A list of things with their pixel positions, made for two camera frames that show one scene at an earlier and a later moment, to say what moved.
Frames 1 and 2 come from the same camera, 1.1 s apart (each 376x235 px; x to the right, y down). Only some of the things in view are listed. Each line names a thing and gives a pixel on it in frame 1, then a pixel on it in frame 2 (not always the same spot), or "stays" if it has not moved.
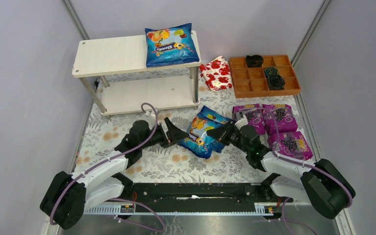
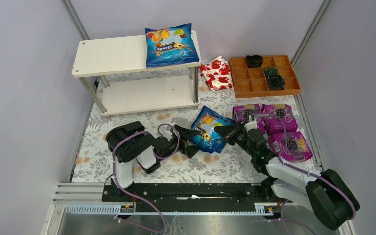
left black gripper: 167,135 to 181,141
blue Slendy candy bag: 209,119 stays
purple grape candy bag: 279,118 stays
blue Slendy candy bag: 199,142 stays
